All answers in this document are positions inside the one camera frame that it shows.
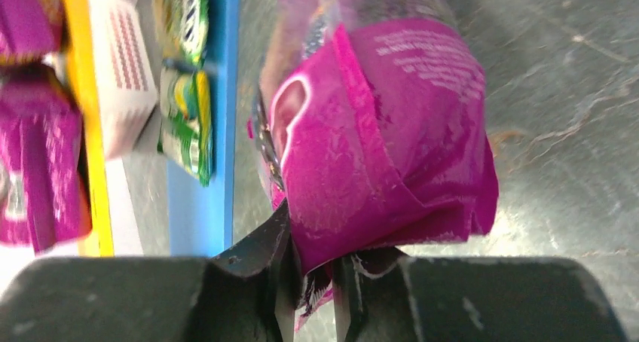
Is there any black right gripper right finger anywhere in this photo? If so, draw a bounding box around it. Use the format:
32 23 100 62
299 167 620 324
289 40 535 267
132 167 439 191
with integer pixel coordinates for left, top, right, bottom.
332 248 627 342

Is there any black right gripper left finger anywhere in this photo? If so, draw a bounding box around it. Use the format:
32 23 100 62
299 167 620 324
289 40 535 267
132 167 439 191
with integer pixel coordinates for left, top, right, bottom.
1 204 292 341

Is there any purple candy bag top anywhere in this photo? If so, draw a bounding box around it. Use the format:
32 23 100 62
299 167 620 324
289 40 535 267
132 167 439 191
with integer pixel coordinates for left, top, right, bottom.
251 0 499 328

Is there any purple candy bag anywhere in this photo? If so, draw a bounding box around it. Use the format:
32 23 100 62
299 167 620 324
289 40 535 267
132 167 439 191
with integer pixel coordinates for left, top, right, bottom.
1 64 92 254
1 0 65 67
251 0 499 328

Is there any yellow green Fox's candy bag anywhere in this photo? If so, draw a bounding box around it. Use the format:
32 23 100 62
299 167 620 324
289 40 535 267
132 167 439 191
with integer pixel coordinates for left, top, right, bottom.
152 0 209 66

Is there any blue pink yellow shelf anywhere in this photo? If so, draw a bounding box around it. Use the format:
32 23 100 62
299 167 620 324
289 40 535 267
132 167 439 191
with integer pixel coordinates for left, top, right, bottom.
61 0 239 257

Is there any white plastic basket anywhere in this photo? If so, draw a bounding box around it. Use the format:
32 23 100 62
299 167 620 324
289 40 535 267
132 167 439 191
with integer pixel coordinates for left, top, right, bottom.
88 0 157 160

